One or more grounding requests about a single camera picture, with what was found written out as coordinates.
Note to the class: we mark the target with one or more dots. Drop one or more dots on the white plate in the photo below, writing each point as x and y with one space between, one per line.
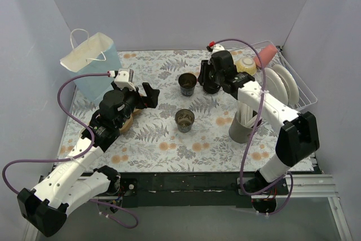
289 82
275 86

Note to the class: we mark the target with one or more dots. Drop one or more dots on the aluminium frame rail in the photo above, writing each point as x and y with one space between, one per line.
311 211

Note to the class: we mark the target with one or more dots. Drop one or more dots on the yellow patterned bowl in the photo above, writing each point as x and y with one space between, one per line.
247 65

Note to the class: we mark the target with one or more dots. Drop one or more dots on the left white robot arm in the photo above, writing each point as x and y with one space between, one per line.
48 204

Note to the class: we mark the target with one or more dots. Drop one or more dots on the back white plate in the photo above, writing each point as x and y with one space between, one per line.
289 82

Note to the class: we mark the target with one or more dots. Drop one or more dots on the floral tablecloth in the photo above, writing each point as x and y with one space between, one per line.
154 143

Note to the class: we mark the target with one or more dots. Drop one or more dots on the light blue paper bag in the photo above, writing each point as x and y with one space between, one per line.
96 54

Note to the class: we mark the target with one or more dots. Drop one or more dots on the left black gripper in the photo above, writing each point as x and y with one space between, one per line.
144 97

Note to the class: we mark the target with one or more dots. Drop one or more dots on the front white plate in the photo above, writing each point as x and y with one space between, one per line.
275 86

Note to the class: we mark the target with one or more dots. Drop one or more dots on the black coffee cup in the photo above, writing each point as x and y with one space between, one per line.
184 119
187 83

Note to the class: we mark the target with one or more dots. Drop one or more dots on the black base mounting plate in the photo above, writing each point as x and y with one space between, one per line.
180 189

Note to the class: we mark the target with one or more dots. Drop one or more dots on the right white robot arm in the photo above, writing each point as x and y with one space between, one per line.
297 132

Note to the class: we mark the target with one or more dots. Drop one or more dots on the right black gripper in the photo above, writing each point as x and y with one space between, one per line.
207 75

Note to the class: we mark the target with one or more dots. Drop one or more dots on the grey cup with straws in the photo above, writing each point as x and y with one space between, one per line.
243 123

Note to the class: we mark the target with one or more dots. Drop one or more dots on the stack of black lids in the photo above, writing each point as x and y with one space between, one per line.
210 87

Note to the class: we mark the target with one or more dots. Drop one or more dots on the pink plastic cup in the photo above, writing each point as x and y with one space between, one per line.
266 54

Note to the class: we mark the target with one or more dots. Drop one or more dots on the white wire dish rack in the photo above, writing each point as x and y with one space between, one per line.
307 98

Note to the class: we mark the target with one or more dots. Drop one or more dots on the brown cardboard cup sleeves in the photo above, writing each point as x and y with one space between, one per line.
127 125

